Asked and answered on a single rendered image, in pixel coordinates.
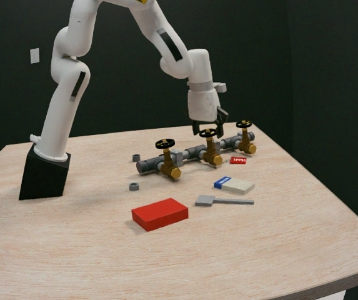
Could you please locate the red square tag with chain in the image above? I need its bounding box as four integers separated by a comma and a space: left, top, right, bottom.
215, 147, 247, 164

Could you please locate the grey t-shaped pipe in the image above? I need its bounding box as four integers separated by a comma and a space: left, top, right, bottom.
136, 120, 257, 179

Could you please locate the red rectangular block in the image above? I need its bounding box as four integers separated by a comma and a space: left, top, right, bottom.
131, 198, 189, 232

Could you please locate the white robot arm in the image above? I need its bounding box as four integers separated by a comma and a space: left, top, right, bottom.
30, 0, 227, 163

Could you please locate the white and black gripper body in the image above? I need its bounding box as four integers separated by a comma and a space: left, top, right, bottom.
188, 88, 221, 122

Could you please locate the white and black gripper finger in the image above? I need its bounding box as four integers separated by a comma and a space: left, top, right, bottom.
214, 106, 229, 139
184, 108, 201, 135

